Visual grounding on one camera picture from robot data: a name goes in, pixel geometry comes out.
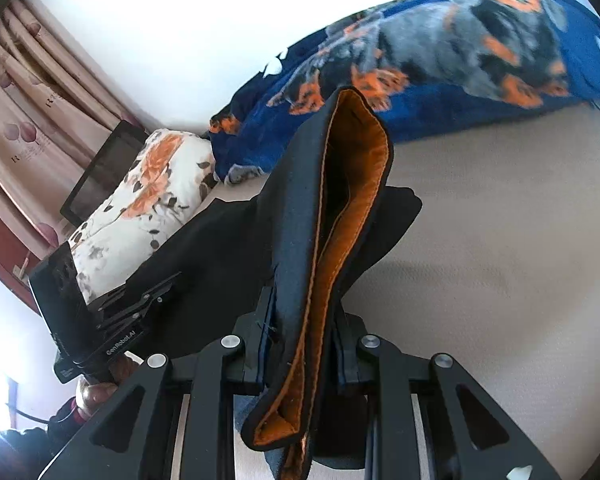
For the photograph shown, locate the black pants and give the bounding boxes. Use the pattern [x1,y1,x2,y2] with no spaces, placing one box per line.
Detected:
[125,87,423,478]

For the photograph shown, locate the person's left forearm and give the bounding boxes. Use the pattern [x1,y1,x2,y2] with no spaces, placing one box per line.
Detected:
[0,395,88,480]

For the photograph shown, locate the beige mattress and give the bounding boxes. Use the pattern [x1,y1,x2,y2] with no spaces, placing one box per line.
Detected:
[170,105,600,480]

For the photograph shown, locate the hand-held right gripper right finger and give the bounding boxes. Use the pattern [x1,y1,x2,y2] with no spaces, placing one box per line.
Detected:
[334,312,563,480]

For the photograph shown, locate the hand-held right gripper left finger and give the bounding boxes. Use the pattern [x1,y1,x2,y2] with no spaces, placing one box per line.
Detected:
[37,287,276,480]

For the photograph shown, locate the floral white pillow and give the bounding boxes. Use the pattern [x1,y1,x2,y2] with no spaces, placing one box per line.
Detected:
[67,129,218,306]

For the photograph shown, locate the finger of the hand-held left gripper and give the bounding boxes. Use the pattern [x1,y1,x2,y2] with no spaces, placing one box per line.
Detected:
[125,272,183,297]
[145,282,177,309]

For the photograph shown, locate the black flat screen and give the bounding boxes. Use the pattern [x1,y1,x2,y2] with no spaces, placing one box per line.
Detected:
[60,120,148,226]

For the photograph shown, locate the pink patterned curtain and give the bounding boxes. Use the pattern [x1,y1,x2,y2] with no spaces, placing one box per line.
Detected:
[0,0,156,271]

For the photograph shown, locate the person's left hand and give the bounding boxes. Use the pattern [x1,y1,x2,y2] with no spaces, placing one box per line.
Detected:
[77,355,143,411]

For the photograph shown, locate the blue dog-print blanket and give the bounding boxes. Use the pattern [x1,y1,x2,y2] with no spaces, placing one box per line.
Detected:
[207,0,600,183]

